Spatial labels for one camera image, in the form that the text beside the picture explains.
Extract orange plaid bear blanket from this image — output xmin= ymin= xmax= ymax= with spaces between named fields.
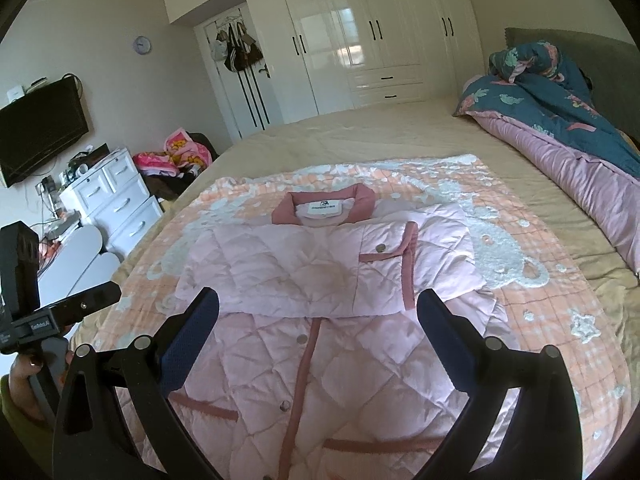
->
xmin=81 ymin=155 xmax=634 ymax=474

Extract black wall television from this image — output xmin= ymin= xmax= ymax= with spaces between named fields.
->
xmin=0 ymin=74 xmax=89 ymax=188

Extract round wall clock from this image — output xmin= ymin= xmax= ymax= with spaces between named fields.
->
xmin=132 ymin=36 xmax=152 ymax=55

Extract white door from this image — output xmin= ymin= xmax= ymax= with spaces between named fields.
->
xmin=194 ymin=3 xmax=284 ymax=143

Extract bags hanging on door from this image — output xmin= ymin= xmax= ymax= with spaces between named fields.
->
xmin=212 ymin=21 xmax=264 ymax=73

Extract teal and pink duvet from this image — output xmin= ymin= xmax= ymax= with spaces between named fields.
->
xmin=456 ymin=41 xmax=639 ymax=271

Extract pink cartoon blanket pile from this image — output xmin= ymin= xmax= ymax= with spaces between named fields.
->
xmin=132 ymin=128 xmax=213 ymax=178

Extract person's left hand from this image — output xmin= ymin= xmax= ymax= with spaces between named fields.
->
xmin=6 ymin=348 xmax=76 ymax=424

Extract green sleeve forearm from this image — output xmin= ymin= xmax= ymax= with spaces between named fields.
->
xmin=1 ymin=375 xmax=53 ymax=479

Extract pink quilted jacket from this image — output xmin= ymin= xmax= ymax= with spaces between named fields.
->
xmin=117 ymin=182 xmax=522 ymax=480

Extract white glossy wardrobe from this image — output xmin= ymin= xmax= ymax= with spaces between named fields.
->
xmin=165 ymin=0 xmax=484 ymax=122

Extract grey padded headboard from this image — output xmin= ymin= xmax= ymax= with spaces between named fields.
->
xmin=504 ymin=27 xmax=640 ymax=148

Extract white drawer chest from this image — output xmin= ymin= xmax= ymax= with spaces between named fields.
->
xmin=60 ymin=148 xmax=163 ymax=261

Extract white curved desk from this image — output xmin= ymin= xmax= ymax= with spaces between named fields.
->
xmin=38 ymin=224 xmax=120 ymax=307

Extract bed with tan sheet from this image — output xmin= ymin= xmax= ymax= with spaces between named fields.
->
xmin=69 ymin=96 xmax=640 ymax=361

